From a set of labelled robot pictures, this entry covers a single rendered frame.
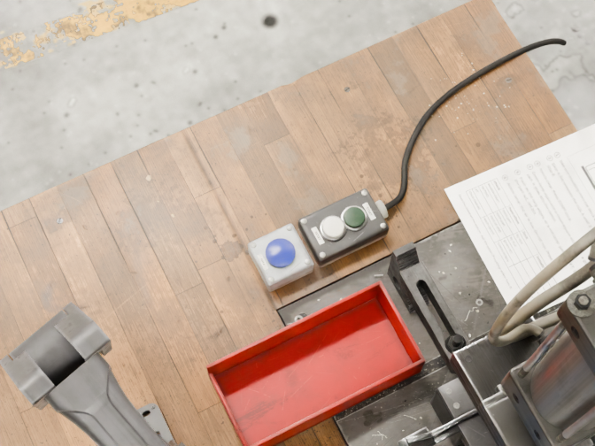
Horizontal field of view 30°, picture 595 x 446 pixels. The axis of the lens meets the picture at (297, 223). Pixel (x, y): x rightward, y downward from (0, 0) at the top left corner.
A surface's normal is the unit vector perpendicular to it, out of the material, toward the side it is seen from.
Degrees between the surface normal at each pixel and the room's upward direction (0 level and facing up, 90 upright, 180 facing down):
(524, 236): 1
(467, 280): 0
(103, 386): 12
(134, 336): 0
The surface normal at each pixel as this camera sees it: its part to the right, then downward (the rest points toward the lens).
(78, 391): 0.14, -0.21
